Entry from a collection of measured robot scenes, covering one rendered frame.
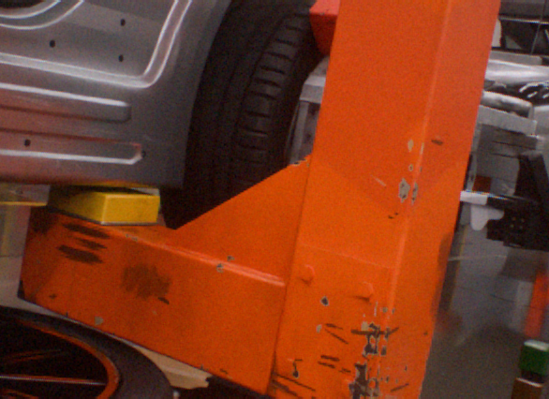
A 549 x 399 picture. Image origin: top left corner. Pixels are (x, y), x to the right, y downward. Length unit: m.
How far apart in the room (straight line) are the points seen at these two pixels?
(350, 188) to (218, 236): 0.24
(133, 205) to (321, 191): 0.41
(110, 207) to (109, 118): 0.15
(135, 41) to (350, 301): 0.57
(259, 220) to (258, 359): 0.19
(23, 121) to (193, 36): 0.37
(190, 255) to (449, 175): 0.39
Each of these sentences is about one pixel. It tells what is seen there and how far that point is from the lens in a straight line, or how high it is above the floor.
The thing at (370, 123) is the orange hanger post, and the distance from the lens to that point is 1.20.
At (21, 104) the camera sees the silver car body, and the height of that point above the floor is 0.85.
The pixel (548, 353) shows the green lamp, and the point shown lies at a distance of 1.31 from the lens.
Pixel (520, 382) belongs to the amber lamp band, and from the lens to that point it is 1.33.
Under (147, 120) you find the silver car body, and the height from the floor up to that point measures 0.86.
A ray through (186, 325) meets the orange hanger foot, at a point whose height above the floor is 0.58.
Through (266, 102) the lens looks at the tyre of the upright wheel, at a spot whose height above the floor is 0.92.
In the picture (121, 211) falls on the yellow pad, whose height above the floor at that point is 0.70.
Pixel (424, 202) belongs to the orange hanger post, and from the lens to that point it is 1.20.
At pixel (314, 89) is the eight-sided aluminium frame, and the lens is 1.56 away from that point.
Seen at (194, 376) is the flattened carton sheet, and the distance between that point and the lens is 3.06.
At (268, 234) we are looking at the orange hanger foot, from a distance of 1.30.
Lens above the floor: 0.91
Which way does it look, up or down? 6 degrees down
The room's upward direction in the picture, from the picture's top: 10 degrees clockwise
